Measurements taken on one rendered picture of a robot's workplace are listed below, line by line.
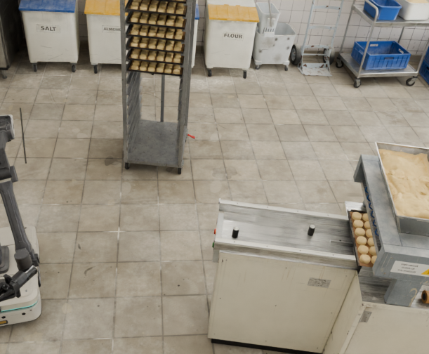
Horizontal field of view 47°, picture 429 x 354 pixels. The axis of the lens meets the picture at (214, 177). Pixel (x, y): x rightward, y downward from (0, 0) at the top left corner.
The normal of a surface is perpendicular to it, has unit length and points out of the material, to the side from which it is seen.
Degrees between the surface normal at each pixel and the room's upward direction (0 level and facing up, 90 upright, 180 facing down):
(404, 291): 90
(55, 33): 90
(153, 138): 0
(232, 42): 91
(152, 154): 0
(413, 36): 90
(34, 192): 0
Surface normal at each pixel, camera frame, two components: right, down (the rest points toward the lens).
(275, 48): 0.17, 0.70
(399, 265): -0.09, 0.62
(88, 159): 0.09, -0.77
